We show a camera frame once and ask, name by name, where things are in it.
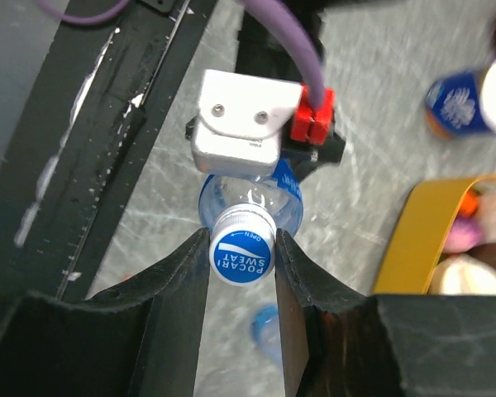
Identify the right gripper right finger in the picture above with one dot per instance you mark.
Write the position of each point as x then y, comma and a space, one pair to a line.
338, 342

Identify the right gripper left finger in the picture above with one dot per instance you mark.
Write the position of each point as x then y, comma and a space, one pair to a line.
140, 337

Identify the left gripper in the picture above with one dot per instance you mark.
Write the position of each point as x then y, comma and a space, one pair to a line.
253, 147

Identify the blue bottle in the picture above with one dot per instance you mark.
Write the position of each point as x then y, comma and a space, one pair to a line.
279, 194

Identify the clear bottle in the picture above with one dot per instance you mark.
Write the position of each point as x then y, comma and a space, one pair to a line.
265, 332

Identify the blue cap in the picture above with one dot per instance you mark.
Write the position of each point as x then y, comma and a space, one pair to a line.
242, 246

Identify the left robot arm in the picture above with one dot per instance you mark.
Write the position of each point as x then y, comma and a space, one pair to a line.
281, 40

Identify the yellow plastic bin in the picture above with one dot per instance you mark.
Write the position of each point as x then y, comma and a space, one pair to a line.
418, 238

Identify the white paper bag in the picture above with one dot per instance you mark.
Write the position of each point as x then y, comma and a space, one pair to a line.
463, 274

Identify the purple onion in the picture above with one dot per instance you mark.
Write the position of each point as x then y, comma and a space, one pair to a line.
465, 233

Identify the orange carrot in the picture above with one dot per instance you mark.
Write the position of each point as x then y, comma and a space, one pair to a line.
469, 204

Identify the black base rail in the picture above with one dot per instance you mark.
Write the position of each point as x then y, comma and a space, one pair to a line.
89, 123

